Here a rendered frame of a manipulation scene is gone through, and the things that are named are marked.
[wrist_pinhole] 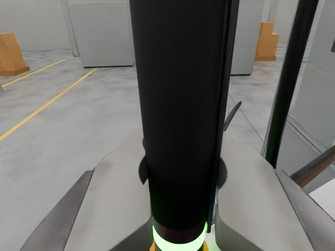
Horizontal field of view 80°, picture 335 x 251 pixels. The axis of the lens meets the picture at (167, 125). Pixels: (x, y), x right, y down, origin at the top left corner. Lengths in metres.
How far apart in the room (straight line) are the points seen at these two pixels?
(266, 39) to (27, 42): 12.47
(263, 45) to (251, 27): 2.41
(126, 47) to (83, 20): 1.52
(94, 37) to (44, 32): 6.82
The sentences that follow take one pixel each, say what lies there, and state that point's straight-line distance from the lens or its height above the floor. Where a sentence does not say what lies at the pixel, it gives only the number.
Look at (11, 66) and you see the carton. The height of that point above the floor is 0.26.
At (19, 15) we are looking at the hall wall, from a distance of 14.74.
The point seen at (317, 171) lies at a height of 1.41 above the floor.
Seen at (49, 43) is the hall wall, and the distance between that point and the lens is 14.18.
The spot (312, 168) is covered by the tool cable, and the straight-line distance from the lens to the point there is 0.30.
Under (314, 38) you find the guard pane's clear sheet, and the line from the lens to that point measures 1.36.
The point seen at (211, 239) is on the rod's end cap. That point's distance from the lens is 0.21.
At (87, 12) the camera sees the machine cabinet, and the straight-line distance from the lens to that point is 7.65.
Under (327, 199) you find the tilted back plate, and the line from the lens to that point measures 0.58.
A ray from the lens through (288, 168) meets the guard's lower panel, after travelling 1.51.
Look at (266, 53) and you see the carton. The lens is 8.47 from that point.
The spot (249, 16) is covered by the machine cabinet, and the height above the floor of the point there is 1.48.
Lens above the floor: 1.59
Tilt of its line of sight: 29 degrees down
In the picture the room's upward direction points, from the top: 2 degrees counter-clockwise
